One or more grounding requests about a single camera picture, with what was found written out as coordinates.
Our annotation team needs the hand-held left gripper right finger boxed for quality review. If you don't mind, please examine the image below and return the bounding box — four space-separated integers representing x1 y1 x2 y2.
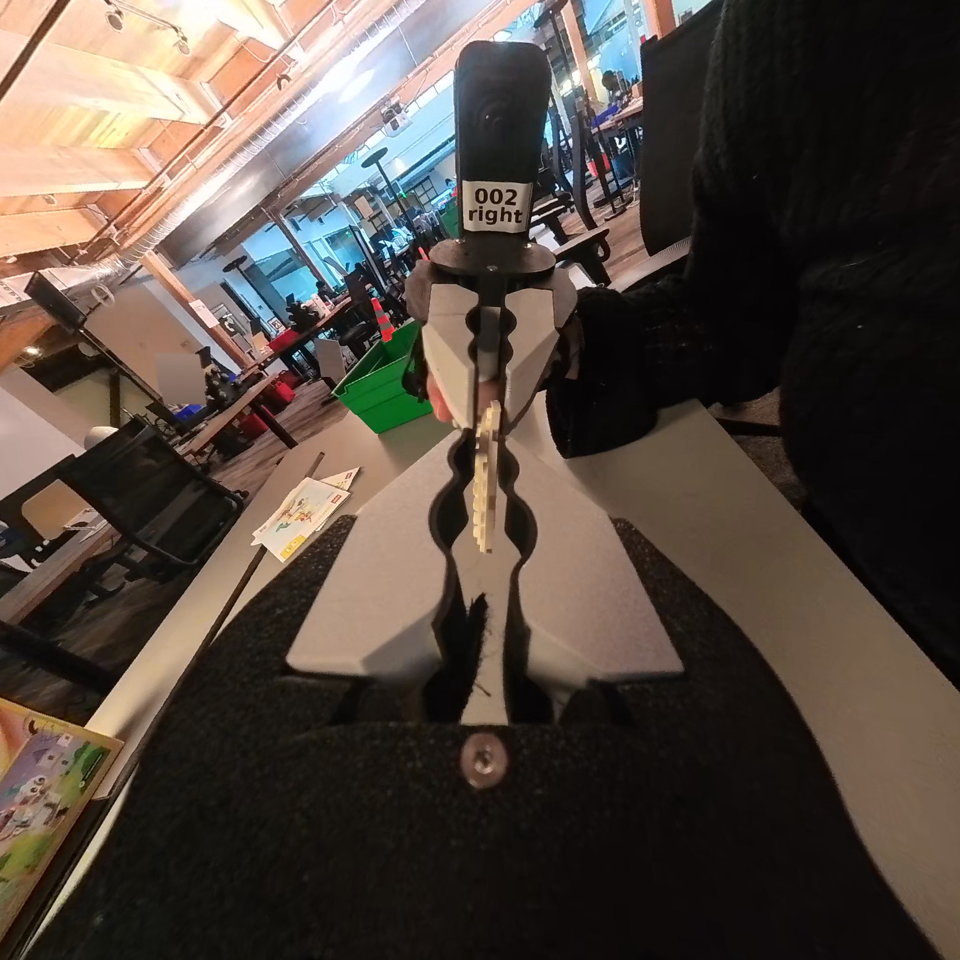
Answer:
498 446 685 684

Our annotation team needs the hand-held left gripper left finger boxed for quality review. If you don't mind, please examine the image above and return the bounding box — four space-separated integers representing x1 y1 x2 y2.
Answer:
285 436 481 699

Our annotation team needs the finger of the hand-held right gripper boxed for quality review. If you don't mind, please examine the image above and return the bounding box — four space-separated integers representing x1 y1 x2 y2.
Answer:
420 283 483 430
491 288 562 436

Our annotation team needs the white toy brick plate assembly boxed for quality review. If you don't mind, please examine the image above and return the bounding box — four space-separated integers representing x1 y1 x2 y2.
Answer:
472 399 505 556

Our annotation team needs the yellow toy set box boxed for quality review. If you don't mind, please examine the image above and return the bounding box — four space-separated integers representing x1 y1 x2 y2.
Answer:
0 697 125 912

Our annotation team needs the large white instruction booklet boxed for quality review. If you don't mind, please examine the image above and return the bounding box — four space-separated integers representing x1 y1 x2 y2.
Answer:
251 478 354 564

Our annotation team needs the black rod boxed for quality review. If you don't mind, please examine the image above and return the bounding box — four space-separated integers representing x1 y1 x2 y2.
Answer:
196 452 327 661

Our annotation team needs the black floor lamp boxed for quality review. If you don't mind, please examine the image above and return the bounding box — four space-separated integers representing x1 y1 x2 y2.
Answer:
225 255 260 331
361 147 414 252

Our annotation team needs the wooden table with black legs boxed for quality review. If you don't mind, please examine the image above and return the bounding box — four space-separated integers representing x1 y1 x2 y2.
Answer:
183 371 297 451

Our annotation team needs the black speaker box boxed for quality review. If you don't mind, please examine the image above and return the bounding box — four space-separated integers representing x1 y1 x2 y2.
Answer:
26 270 87 333

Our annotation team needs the silver ceiling duct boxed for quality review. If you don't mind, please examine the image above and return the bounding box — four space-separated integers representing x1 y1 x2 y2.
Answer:
97 112 376 275

